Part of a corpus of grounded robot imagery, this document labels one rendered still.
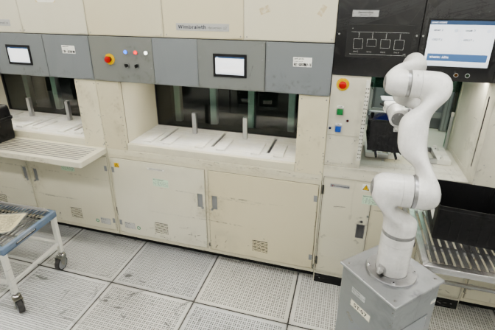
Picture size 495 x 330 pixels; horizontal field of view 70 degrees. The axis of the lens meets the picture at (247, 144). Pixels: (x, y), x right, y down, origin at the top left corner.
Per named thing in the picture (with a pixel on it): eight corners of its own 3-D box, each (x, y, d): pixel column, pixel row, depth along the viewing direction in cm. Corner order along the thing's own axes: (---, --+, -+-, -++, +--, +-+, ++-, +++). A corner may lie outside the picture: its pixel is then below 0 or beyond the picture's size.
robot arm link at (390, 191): (418, 244, 127) (431, 186, 118) (364, 236, 132) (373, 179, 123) (413, 225, 138) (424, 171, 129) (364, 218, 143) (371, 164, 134)
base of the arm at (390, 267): (394, 295, 129) (402, 254, 122) (356, 264, 145) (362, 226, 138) (427, 277, 138) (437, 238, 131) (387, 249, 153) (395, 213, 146)
